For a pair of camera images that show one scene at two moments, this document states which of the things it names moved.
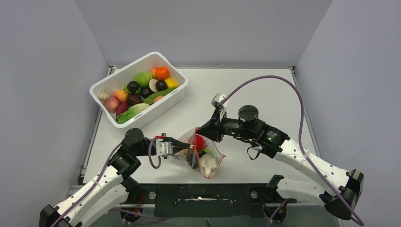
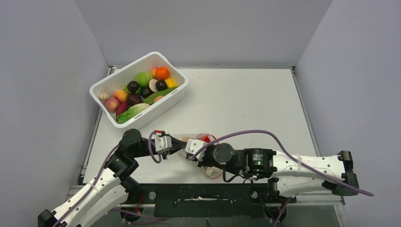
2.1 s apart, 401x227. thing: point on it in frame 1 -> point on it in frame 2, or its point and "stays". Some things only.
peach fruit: [158, 98] stays
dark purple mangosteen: [133, 86] stays
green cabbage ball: [143, 78] stays
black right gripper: [213, 129] -> [204, 161]
